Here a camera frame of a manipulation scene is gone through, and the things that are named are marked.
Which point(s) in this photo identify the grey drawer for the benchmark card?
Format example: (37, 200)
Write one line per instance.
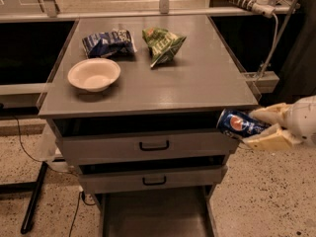
(152, 175)
(143, 138)
(178, 212)

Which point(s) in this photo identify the white paper bowl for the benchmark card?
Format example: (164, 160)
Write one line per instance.
(94, 75)

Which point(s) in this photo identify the black metal stand leg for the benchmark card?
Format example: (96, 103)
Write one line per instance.
(28, 187)

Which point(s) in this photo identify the grey drawer cabinet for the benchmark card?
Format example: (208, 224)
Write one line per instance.
(201, 77)

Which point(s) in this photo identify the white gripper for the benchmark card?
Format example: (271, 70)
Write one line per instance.
(303, 118)

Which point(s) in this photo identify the blue chip bag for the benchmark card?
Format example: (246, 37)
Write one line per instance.
(109, 43)

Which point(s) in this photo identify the white power strip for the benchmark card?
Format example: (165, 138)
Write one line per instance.
(259, 7)

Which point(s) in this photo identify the grey top drawer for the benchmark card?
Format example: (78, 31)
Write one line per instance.
(143, 138)

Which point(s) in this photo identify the blue pepsi can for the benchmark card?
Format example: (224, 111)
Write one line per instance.
(238, 125)

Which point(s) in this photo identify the dark cabinet at right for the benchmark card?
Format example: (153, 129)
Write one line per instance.
(297, 77)

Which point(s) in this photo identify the grey middle drawer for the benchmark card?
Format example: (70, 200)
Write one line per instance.
(152, 175)

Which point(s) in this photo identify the green chip bag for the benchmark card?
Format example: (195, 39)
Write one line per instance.
(162, 44)

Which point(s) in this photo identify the grey bottom drawer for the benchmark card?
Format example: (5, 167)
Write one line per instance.
(178, 212)

